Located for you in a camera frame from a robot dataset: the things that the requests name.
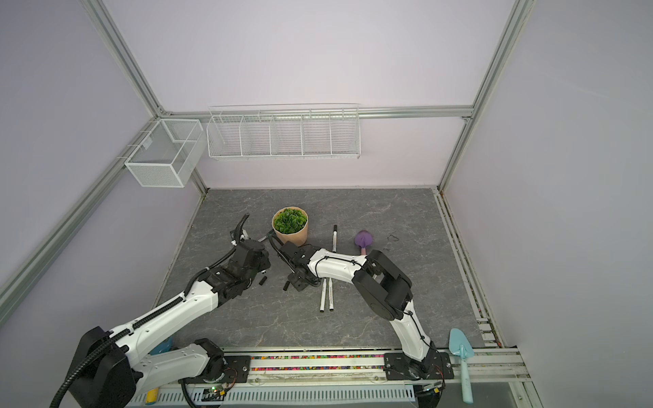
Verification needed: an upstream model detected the white marker pen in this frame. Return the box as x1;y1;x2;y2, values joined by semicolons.
319;278;328;313
328;278;334;311
332;224;338;253

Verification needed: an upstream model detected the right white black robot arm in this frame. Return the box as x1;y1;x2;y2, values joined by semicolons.
277;242;454;381

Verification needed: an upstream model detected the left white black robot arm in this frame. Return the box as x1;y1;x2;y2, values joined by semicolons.
50;214;270;407

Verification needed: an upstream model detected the potted green plant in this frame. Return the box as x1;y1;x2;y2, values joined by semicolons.
271;207;309;247

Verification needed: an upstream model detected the white mesh box basket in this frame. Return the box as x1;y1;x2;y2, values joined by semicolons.
125;119;207;188

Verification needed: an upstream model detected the teal garden trowel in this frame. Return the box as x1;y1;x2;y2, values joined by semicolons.
448;328;474;405

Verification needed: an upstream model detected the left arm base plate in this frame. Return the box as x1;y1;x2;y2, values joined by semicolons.
189;355;252;384

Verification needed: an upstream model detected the white wire shelf basket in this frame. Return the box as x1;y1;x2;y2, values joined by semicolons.
207;104;362;160

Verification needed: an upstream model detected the white perforated cable tray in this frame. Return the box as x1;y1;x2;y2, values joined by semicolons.
127;384;418;407

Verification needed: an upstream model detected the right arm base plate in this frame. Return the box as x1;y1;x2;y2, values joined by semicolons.
384;350;454;381

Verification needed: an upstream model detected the yellow handled blue tool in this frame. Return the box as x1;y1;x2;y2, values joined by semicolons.
145;338;173;406

